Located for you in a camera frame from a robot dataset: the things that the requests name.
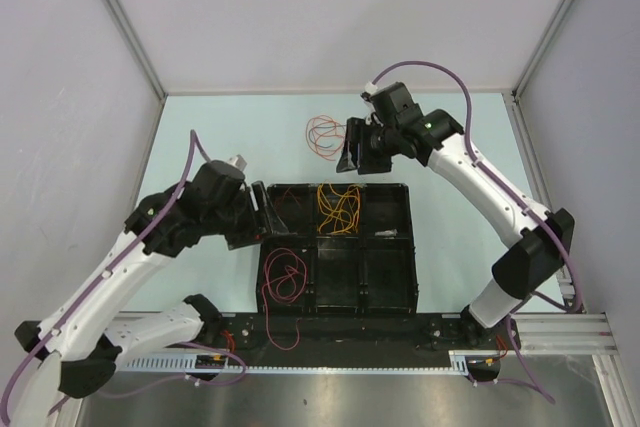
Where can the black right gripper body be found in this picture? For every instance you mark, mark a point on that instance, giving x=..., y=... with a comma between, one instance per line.
x=376, y=147

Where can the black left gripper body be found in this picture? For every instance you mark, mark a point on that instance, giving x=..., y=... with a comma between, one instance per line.
x=242, y=220

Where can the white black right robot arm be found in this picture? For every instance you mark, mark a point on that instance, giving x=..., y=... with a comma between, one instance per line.
x=537, y=240

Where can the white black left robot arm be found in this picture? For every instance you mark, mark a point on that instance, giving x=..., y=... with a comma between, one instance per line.
x=91, y=346

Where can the black six-compartment bin tray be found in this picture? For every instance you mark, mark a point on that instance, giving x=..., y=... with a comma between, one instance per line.
x=350, y=252

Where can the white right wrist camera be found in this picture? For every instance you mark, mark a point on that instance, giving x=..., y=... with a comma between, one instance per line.
x=369, y=90

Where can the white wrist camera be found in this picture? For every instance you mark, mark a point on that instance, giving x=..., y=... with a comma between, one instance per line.
x=369, y=90
x=238, y=162

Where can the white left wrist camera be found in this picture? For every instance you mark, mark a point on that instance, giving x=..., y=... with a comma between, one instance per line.
x=238, y=162

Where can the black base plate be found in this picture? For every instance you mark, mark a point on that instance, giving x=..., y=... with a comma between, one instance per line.
x=429, y=332

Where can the white slotted cable duct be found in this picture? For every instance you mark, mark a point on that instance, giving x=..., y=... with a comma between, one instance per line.
x=341, y=362

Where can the aluminium frame rail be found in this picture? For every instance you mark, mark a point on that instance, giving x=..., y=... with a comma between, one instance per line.
x=564, y=334

